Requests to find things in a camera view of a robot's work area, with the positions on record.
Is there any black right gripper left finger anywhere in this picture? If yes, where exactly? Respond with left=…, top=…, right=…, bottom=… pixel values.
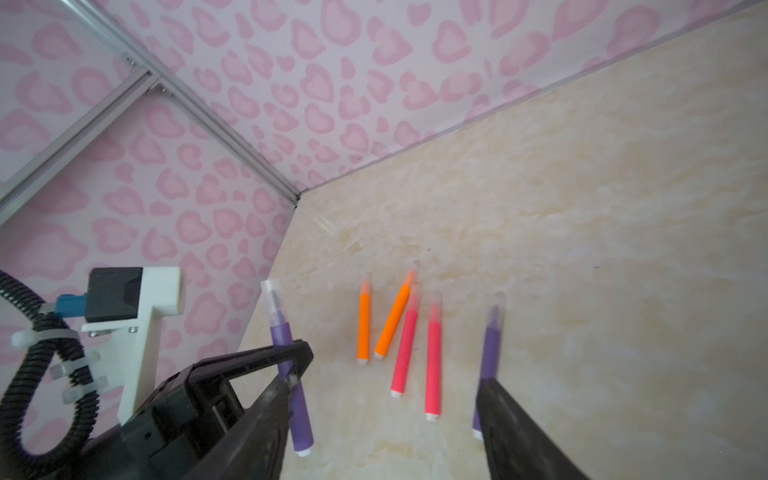
left=185, top=377, right=291, bottom=480

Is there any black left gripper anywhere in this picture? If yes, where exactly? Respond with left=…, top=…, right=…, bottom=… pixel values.
left=46, top=340, right=314, bottom=479

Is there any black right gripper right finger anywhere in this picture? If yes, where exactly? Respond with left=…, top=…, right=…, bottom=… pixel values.
left=476, top=378, right=588, bottom=480

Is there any purple marker pen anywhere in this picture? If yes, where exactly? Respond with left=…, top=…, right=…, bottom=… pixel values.
left=471, top=292, right=507, bottom=441
left=270, top=320, right=315, bottom=458

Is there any translucent pen cap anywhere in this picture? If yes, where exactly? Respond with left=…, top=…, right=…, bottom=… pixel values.
left=261, top=279, right=287, bottom=327
left=486, top=291, right=507, bottom=331

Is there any pink highlighter pen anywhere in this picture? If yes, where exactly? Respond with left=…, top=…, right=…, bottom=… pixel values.
left=390, top=284, right=422, bottom=398
left=425, top=292, right=442, bottom=422

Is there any orange highlighter pen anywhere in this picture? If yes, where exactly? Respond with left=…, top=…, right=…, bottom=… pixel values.
left=357, top=274, right=372, bottom=365
left=374, top=261, right=420, bottom=359

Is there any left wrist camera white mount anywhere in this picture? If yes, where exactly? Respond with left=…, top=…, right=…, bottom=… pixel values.
left=81, top=266, right=185, bottom=425

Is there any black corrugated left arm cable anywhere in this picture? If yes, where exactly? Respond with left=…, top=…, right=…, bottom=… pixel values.
left=0, top=269, right=102, bottom=480

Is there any diagonal aluminium wall strut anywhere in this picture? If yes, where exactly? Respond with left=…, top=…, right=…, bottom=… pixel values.
left=1, top=67, right=162, bottom=225

